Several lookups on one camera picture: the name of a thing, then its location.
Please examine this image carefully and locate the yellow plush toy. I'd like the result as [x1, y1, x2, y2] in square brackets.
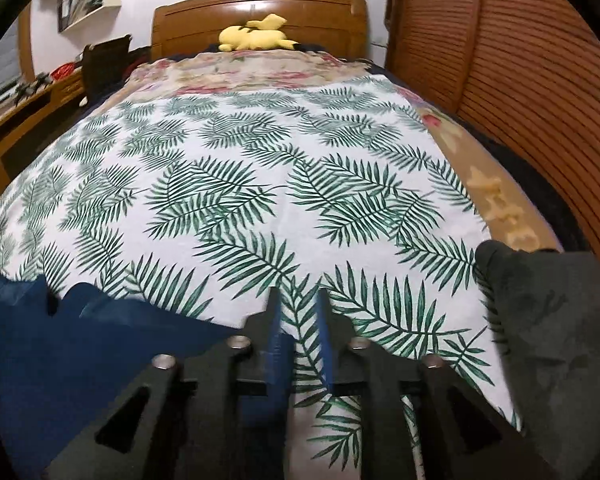
[217, 13, 301, 53]

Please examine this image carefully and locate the dark grey cloth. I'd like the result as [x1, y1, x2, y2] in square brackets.
[474, 239, 600, 480]

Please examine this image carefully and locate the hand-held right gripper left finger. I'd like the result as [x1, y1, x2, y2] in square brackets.
[40, 286, 296, 480]

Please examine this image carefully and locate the wooden louvred wardrobe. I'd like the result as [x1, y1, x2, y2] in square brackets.
[384, 0, 600, 281]

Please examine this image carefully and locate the navy blue suit jacket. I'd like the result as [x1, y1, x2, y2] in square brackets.
[0, 274, 297, 480]

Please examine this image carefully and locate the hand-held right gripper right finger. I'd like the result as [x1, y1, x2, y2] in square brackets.
[316, 290, 547, 480]

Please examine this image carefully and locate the wooden bed headboard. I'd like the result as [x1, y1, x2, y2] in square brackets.
[151, 0, 371, 62]

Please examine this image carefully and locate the wooden desk with cabinets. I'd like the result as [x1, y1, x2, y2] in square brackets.
[0, 69, 88, 213]

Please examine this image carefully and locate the floral blanket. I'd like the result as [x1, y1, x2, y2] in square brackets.
[100, 52, 563, 253]

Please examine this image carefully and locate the clutter on desk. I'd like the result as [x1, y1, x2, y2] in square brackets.
[0, 61, 83, 121]

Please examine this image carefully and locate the wooden window frame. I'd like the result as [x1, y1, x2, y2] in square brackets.
[16, 7, 37, 83]

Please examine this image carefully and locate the leaf print bed sheet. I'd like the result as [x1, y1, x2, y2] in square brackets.
[0, 75, 523, 480]

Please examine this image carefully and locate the dark chair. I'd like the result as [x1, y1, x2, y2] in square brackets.
[81, 34, 134, 103]

